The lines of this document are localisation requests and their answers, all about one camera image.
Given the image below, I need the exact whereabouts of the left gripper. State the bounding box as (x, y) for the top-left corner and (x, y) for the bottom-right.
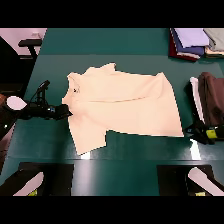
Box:
(49, 103), (74, 121)

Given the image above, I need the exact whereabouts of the cream T-shirt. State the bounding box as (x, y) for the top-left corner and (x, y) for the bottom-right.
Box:
(61, 62), (185, 156)

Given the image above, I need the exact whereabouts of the red garment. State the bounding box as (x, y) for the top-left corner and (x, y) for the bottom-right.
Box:
(168, 28), (200, 63)

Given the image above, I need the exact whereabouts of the black garment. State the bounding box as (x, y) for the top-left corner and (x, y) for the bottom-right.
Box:
(184, 81), (205, 134)

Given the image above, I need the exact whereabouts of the white garment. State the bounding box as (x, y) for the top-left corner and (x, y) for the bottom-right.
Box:
(189, 76), (206, 124)

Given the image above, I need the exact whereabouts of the lavender garment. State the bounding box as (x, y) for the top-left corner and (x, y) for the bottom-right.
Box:
(173, 28), (211, 49)

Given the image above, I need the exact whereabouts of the brown garment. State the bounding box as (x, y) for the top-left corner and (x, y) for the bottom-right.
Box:
(198, 71), (224, 128)

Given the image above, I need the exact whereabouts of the grey garment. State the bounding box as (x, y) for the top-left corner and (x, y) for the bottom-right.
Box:
(203, 28), (224, 53)

